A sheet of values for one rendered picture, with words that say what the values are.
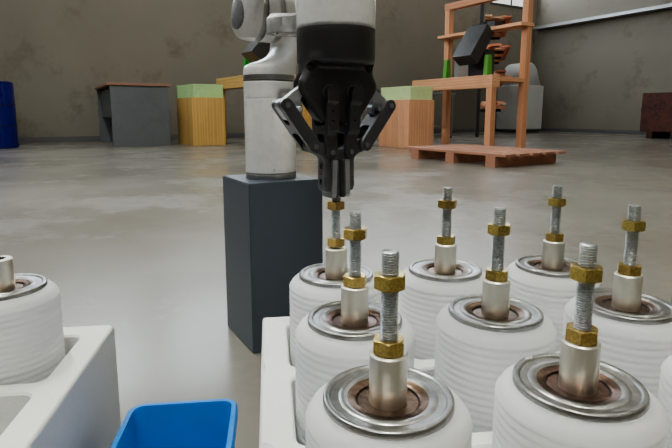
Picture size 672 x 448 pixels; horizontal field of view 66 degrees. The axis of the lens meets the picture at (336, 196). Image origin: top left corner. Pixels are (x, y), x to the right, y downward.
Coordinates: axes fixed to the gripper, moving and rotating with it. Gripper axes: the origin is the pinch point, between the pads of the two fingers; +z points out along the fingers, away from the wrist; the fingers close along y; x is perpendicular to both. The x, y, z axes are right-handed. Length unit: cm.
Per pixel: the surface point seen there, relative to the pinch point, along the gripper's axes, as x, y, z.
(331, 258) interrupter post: -0.7, -0.9, 8.0
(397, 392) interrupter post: -23.1, -8.6, 9.1
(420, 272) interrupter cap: -3.9, 7.8, 9.9
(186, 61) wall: 829, 175, -90
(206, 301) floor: 66, 3, 35
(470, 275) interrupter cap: -7.1, 11.6, 9.9
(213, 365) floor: 36, -4, 35
